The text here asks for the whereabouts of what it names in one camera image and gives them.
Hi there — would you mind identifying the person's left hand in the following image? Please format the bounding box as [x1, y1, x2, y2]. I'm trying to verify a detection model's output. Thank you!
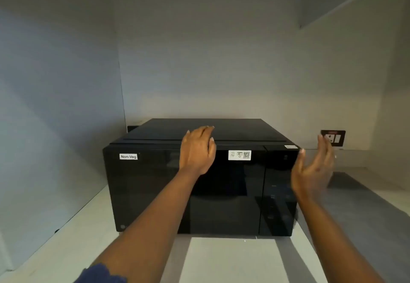
[179, 125, 217, 177]

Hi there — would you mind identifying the person's right hand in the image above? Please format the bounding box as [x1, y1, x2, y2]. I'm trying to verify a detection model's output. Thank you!
[290, 134, 336, 202]

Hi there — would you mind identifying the person's right forearm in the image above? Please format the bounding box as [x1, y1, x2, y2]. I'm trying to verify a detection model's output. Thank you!
[296, 195, 386, 283]

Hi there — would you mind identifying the person's left forearm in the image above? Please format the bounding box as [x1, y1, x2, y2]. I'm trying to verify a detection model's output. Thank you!
[91, 168, 206, 274]

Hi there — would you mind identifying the white code sticker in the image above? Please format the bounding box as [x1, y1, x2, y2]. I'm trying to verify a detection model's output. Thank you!
[228, 150, 252, 161]

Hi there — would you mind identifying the black microwave oven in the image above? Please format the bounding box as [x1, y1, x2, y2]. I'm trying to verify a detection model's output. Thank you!
[102, 118, 300, 238]

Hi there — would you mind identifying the blue sleeve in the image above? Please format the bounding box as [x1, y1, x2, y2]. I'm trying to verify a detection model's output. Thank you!
[73, 263, 127, 283]

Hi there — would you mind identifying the black wall socket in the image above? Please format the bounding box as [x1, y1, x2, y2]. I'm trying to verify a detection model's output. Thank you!
[321, 130, 346, 147]

